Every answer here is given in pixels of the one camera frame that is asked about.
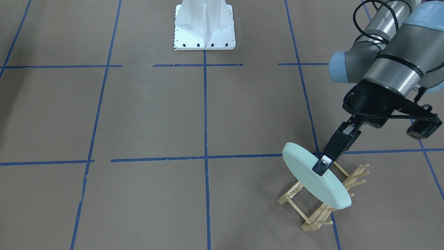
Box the pale green plate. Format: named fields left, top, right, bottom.
left=282, top=142, right=352, bottom=209

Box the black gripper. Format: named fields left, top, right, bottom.
left=312, top=80, right=433, bottom=175

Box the white pedestal column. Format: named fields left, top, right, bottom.
left=173, top=0, right=236, bottom=51

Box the wooden plate rack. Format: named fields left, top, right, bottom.
left=277, top=162, right=370, bottom=232

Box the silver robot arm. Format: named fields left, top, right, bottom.
left=313, top=0, right=443, bottom=176

